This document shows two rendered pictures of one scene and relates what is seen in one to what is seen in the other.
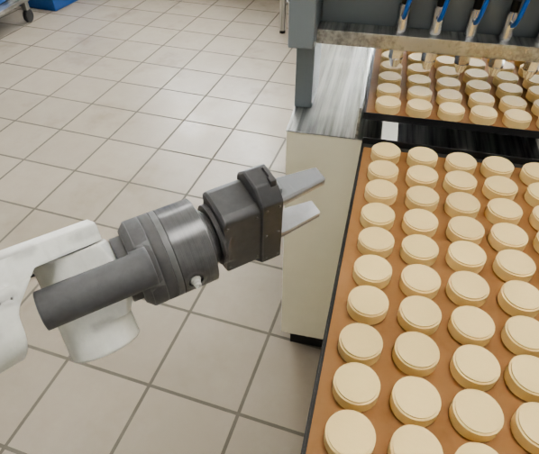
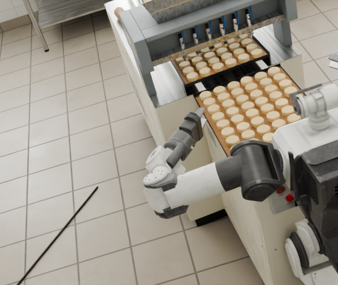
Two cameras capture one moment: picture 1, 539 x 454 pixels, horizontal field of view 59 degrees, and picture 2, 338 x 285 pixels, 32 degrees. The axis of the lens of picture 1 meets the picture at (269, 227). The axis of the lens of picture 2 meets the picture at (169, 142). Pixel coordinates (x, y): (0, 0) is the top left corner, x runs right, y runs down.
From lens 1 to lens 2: 160 cm
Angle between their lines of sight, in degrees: 15
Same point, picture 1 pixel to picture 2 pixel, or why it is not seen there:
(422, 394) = not seen: hidden behind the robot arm
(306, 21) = (147, 61)
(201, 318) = (140, 245)
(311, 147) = (168, 109)
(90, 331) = (177, 168)
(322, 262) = (195, 164)
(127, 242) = (173, 145)
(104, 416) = not seen: outside the picture
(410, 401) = not seen: hidden behind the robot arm
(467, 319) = (261, 128)
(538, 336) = (281, 122)
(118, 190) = (24, 213)
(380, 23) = (173, 47)
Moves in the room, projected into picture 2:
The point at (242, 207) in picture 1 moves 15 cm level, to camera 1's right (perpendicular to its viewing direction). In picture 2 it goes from (192, 124) to (228, 104)
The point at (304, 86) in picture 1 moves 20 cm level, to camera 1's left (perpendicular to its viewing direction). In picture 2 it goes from (150, 85) to (111, 105)
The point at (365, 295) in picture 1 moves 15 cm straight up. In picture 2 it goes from (230, 138) to (223, 106)
